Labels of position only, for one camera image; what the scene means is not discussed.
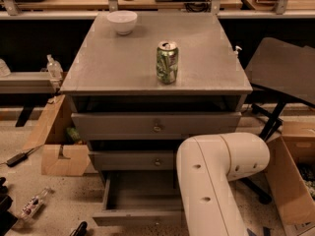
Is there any grey bottom drawer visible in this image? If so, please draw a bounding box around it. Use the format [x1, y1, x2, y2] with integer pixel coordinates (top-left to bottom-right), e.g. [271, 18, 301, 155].
[93, 170, 184, 226]

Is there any grey drawer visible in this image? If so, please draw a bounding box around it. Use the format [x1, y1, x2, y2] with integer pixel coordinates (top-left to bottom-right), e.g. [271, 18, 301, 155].
[93, 170, 184, 226]
[89, 150, 176, 171]
[72, 112, 241, 141]

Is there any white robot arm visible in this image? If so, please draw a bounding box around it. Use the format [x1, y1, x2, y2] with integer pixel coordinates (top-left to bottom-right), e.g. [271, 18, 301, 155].
[176, 133, 270, 236]

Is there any grey top drawer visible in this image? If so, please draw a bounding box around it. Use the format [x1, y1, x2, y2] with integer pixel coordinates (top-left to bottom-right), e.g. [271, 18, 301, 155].
[72, 112, 241, 141]

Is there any grey drawer cabinet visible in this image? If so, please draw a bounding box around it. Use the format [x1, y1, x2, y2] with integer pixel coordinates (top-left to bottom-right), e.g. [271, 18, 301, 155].
[59, 11, 254, 189]

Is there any grey middle drawer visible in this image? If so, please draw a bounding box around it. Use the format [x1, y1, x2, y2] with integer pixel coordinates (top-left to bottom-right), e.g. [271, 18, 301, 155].
[89, 150, 176, 171]

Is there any green soda can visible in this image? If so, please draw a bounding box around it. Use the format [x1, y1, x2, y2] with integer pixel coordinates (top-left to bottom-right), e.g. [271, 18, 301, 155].
[157, 40, 179, 85]

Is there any white bowl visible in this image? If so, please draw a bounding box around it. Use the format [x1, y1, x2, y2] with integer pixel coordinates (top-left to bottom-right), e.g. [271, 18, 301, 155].
[107, 11, 138, 35]

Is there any small white pump bottle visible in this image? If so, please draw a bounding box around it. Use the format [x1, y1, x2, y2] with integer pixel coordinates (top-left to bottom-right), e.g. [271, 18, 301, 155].
[234, 45, 242, 57]

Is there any cardboard box left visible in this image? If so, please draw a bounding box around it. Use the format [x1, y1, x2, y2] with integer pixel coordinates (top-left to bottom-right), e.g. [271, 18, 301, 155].
[24, 95, 95, 176]

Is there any cardboard box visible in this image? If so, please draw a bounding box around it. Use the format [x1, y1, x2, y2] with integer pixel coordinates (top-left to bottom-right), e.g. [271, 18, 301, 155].
[265, 122, 315, 236]
[24, 95, 95, 176]

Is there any clear sanitizer bottle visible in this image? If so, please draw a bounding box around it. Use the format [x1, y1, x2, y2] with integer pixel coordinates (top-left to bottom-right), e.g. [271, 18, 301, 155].
[47, 54, 63, 80]

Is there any grey low shelf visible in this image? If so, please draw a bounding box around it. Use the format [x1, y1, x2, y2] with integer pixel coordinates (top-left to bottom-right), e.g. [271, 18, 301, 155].
[0, 72, 61, 93]

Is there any black folding chair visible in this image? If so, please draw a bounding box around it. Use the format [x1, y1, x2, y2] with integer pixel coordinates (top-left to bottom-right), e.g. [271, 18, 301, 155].
[240, 37, 315, 206]

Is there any black tool on floor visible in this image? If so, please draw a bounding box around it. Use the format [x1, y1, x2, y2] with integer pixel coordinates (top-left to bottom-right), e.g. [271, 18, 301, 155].
[69, 221, 88, 236]

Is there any black power adapter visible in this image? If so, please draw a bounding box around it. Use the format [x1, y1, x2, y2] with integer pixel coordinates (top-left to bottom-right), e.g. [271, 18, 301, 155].
[6, 147, 39, 167]

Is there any cardboard box right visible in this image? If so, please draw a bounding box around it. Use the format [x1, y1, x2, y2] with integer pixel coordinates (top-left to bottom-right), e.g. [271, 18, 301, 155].
[265, 122, 315, 236]

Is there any clear bottle on floor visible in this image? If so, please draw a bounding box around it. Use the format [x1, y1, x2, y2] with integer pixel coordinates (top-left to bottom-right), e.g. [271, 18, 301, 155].
[20, 187, 52, 221]

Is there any black object bottom left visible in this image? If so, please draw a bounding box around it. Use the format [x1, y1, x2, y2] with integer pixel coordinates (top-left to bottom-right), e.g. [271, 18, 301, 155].
[0, 177, 18, 236]

